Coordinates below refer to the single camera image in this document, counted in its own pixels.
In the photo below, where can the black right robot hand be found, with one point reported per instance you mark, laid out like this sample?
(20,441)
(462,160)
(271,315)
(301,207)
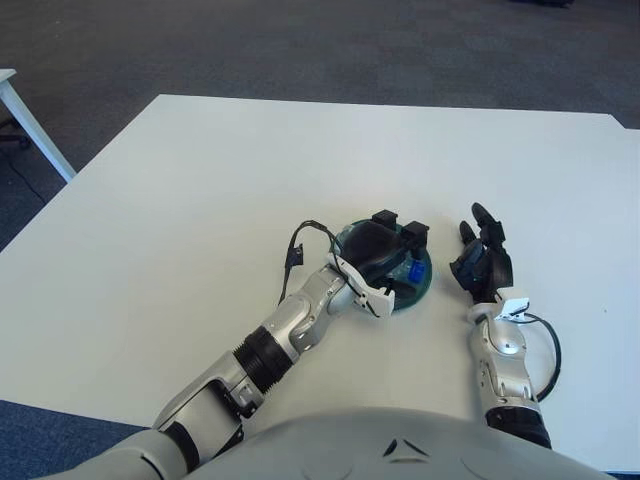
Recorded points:
(495,270)

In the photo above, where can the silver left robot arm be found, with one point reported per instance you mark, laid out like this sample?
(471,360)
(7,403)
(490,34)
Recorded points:
(300,320)

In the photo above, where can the grey robot torso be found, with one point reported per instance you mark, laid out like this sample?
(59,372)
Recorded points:
(400,450)

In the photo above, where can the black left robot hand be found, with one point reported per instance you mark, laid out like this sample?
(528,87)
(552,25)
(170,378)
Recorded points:
(372,247)

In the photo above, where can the white table leg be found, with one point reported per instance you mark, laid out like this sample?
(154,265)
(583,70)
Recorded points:
(35,130)

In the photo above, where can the teal round plate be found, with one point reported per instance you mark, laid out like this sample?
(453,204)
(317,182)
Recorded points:
(410,296)

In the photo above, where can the dark chair base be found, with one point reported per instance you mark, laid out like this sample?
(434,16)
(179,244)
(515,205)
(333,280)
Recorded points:
(15,141)

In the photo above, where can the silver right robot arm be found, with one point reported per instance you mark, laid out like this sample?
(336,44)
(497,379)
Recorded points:
(500,360)

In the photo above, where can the clear bottle with blue cap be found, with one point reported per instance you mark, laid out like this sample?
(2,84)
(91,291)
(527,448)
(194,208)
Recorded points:
(416,271)

